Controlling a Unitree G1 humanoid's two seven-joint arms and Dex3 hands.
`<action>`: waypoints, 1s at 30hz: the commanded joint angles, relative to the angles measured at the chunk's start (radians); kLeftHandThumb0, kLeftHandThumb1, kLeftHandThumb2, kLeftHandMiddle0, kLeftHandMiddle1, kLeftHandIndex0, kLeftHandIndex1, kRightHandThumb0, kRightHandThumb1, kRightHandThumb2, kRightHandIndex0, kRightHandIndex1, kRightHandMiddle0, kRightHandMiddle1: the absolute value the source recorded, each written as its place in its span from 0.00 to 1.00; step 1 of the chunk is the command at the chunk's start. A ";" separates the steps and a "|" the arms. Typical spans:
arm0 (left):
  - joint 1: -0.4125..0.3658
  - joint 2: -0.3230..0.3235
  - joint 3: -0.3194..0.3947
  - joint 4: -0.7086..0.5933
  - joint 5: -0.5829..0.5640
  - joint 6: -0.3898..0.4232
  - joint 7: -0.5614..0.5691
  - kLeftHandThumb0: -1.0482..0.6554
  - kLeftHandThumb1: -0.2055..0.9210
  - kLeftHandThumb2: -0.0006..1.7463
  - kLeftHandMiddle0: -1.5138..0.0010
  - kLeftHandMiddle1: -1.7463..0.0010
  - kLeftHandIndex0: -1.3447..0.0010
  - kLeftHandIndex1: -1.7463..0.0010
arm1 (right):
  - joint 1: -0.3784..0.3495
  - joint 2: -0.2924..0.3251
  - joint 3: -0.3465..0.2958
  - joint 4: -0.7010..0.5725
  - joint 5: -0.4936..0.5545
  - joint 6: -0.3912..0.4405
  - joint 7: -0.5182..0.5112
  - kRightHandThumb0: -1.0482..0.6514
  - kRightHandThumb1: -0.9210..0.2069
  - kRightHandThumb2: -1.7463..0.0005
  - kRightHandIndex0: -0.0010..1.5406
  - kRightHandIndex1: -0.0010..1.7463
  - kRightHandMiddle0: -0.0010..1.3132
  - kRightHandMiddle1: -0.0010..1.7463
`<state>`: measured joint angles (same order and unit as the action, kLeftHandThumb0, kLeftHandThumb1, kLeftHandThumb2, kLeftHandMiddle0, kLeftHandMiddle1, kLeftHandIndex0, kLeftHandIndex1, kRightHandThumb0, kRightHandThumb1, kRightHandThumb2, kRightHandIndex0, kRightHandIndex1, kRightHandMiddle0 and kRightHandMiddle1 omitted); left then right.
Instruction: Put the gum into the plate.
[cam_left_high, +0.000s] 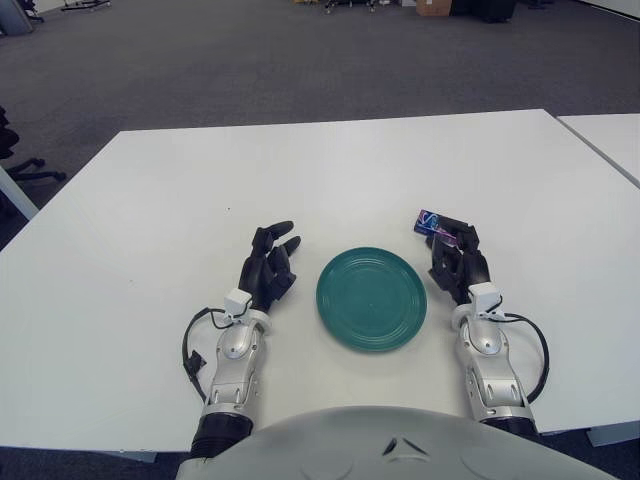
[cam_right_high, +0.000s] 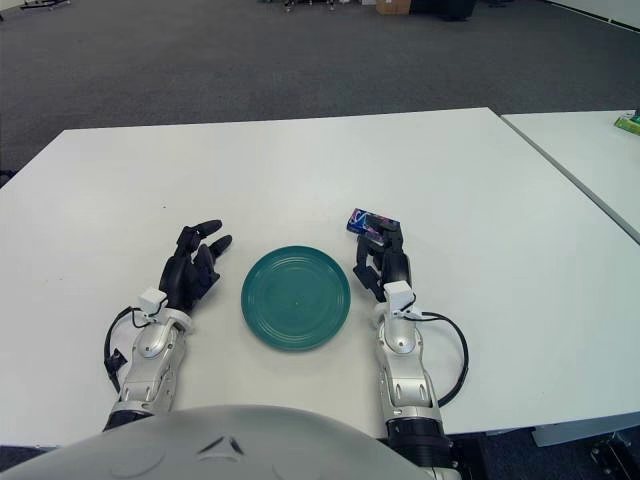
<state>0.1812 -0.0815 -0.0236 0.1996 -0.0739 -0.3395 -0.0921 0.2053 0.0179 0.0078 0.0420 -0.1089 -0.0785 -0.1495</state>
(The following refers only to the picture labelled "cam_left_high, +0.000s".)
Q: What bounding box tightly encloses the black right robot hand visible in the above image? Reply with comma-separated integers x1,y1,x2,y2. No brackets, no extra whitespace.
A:
423,215,493,306

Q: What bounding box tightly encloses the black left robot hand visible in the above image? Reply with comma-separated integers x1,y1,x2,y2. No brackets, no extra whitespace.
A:
237,219,304,316

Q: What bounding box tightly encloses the purple blue gum pack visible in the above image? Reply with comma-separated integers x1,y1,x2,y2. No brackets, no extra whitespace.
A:
412,208,459,249

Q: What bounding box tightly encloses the green round plate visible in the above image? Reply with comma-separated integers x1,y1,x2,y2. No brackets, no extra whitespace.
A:
315,246,430,355

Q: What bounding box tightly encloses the white neighbouring table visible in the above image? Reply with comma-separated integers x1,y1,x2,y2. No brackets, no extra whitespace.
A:
556,113,640,189

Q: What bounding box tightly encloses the grey robot torso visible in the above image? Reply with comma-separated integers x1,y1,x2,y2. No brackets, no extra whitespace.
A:
175,405,607,480

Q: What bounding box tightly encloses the white desk with leg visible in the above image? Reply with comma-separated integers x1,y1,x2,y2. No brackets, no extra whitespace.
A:
0,164,40,221

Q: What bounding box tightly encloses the black office chair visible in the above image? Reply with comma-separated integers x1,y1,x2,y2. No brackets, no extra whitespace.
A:
0,105,67,184

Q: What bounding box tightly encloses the black bulky background object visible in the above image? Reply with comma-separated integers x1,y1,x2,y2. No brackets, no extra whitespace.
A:
449,0,516,24

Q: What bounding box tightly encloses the brown cardboard box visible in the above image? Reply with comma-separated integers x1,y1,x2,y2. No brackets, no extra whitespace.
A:
415,0,454,16

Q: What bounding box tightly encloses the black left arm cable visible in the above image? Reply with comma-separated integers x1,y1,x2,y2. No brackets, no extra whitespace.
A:
182,307,236,402

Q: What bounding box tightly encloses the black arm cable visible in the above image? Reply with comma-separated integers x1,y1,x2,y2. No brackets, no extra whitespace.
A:
182,307,236,402
499,312,551,402

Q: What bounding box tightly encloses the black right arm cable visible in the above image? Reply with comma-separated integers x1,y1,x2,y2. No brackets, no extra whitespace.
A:
499,312,551,402

